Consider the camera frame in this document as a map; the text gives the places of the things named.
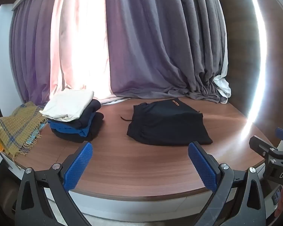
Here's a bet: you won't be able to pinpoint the pink sheer curtain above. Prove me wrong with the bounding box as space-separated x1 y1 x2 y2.
48 0 130 105

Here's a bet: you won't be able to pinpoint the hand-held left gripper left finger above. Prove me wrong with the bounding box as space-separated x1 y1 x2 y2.
14 141 93 226

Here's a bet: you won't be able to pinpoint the yellow plaid fringed blanket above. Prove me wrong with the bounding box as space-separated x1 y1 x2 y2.
0 101 49 163

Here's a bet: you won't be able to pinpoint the dark pants with orange print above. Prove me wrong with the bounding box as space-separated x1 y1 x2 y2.
121 98 213 146

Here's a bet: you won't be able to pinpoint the grey curtain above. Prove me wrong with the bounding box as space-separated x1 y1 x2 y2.
9 0 228 103

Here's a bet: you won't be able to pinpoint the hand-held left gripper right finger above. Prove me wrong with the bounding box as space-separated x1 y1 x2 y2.
188 141 273 226

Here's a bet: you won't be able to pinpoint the blue folded garment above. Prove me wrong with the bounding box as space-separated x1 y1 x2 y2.
48 114 96 137

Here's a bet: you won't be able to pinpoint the white folded garment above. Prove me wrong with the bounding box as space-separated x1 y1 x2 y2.
39 89 95 122

